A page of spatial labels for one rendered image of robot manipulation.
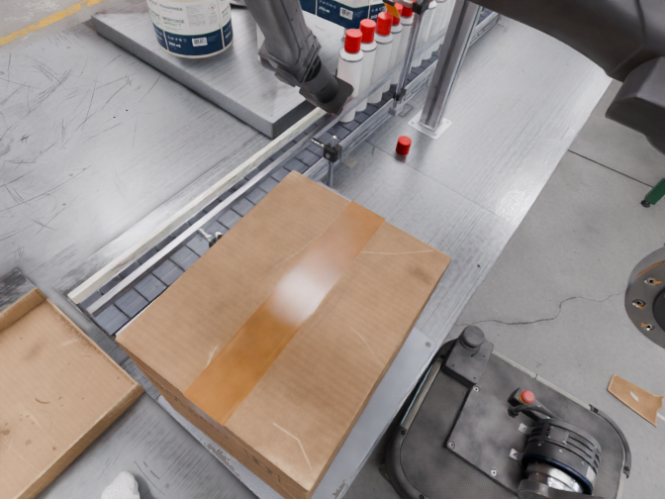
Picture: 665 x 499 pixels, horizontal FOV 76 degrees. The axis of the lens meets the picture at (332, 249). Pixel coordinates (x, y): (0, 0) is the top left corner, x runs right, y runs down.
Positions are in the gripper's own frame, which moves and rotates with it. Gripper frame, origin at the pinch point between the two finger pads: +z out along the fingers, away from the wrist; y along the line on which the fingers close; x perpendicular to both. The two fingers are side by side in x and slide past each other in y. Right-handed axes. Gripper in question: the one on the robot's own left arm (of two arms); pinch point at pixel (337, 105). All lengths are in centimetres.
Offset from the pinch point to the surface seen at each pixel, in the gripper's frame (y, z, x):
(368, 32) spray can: -0.4, -6.2, -14.7
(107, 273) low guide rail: 3, -35, 47
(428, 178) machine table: -24.2, 11.0, 2.6
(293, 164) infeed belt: -1.1, -6.2, 16.4
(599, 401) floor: -107, 93, 32
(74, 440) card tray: -11, -41, 67
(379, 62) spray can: -2.0, 2.9, -13.0
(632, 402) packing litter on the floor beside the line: -117, 97, 25
